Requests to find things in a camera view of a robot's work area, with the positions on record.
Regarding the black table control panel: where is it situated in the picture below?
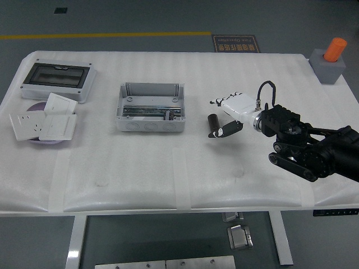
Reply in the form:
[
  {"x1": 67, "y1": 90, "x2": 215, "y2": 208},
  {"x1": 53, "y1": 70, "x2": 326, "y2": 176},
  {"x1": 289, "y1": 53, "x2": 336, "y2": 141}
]
[{"x1": 313, "y1": 208, "x2": 359, "y2": 217}]

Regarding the black floor sign orange text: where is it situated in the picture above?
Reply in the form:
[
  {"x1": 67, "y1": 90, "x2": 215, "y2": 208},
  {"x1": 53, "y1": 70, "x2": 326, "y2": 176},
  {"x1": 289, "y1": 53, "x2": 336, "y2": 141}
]
[{"x1": 211, "y1": 34, "x2": 261, "y2": 53}]

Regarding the white switch panel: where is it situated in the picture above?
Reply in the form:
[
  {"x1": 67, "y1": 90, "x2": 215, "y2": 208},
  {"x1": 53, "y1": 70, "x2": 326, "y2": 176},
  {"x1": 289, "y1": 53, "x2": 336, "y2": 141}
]
[
  {"x1": 44, "y1": 92, "x2": 78, "y2": 115},
  {"x1": 38, "y1": 114, "x2": 77, "y2": 141}
]

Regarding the open grey junction box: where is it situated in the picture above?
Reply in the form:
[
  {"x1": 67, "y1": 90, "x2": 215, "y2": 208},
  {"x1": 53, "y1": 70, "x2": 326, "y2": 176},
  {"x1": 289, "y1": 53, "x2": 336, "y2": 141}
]
[{"x1": 115, "y1": 82, "x2": 186, "y2": 133}]

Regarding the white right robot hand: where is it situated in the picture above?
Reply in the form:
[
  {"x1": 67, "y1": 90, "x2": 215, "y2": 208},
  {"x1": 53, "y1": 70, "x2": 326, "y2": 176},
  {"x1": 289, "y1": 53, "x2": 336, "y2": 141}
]
[{"x1": 208, "y1": 91, "x2": 260, "y2": 139}]

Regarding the small silver metal block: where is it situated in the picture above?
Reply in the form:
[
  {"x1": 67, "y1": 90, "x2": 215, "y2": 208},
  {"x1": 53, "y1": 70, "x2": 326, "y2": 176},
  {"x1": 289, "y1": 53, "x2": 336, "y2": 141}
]
[{"x1": 221, "y1": 212, "x2": 244, "y2": 223}]

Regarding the white foam mat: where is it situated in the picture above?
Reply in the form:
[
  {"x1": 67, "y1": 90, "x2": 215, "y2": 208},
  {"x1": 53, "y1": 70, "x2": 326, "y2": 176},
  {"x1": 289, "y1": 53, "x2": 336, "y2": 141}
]
[{"x1": 0, "y1": 50, "x2": 359, "y2": 214}]

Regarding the dark cylindrical battery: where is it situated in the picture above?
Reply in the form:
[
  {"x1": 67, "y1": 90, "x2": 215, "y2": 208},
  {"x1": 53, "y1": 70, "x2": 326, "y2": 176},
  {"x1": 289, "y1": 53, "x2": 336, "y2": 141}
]
[{"x1": 207, "y1": 113, "x2": 221, "y2": 135}]

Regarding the white tape strip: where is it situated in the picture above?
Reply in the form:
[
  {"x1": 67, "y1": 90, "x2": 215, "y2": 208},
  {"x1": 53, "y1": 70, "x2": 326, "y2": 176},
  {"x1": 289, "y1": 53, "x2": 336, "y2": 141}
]
[{"x1": 47, "y1": 152, "x2": 71, "y2": 213}]

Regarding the grey box with dark cover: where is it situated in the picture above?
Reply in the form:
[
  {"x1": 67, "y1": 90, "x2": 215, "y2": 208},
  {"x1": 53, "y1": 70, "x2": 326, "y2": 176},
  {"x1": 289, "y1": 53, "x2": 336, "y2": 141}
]
[{"x1": 20, "y1": 58, "x2": 98, "y2": 105}]

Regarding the grey metal plate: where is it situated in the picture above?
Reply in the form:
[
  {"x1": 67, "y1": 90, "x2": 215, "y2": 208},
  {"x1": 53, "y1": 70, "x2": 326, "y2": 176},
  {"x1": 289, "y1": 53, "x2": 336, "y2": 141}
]
[
  {"x1": 94, "y1": 260, "x2": 167, "y2": 269},
  {"x1": 165, "y1": 255, "x2": 236, "y2": 269}
]

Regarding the orange cylinder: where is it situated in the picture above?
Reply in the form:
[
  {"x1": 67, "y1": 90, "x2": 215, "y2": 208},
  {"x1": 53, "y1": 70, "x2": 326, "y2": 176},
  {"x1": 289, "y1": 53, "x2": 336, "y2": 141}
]
[{"x1": 323, "y1": 37, "x2": 348, "y2": 63}]

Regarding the large silver metal block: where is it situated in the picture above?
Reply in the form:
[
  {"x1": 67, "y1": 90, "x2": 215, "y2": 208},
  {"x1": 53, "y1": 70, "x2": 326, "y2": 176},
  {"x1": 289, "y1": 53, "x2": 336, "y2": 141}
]
[{"x1": 227, "y1": 225, "x2": 255, "y2": 251}]

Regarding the purple plate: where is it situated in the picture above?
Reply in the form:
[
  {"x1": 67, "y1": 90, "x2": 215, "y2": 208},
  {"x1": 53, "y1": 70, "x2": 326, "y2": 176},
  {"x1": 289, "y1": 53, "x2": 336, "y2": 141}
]
[{"x1": 27, "y1": 102, "x2": 76, "y2": 146}]

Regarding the white socket panel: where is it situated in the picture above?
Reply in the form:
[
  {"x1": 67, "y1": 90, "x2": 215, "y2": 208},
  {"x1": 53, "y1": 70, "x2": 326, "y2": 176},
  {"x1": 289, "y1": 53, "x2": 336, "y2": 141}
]
[{"x1": 9, "y1": 111, "x2": 48, "y2": 142}]

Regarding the white table leg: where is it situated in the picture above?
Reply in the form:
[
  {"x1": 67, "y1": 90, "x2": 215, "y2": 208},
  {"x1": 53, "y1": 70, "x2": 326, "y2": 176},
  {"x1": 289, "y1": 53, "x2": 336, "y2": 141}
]
[
  {"x1": 65, "y1": 215, "x2": 88, "y2": 269},
  {"x1": 268, "y1": 210, "x2": 294, "y2": 266}
]

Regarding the grey foam block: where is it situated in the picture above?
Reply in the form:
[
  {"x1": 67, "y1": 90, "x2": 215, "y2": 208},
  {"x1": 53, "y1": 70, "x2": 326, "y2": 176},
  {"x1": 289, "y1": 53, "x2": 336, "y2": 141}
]
[{"x1": 309, "y1": 48, "x2": 346, "y2": 85}]

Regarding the metal mounting rail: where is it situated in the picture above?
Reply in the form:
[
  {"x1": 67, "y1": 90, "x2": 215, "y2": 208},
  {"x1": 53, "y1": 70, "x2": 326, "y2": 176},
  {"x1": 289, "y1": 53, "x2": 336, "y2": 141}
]
[{"x1": 122, "y1": 105, "x2": 182, "y2": 117}]

